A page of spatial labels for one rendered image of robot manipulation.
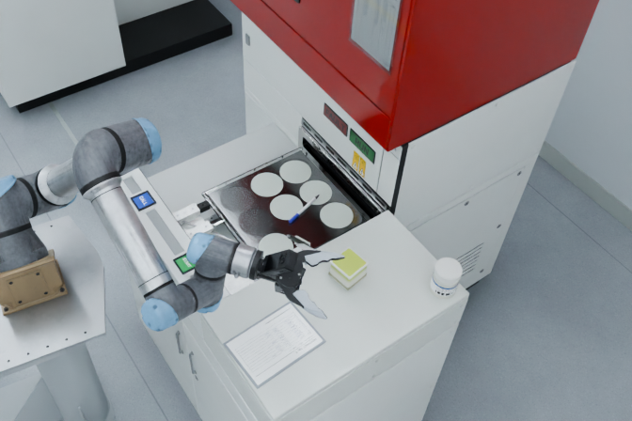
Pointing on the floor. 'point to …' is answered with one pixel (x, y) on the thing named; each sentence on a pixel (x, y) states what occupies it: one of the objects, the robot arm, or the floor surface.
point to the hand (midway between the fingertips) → (337, 287)
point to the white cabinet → (173, 352)
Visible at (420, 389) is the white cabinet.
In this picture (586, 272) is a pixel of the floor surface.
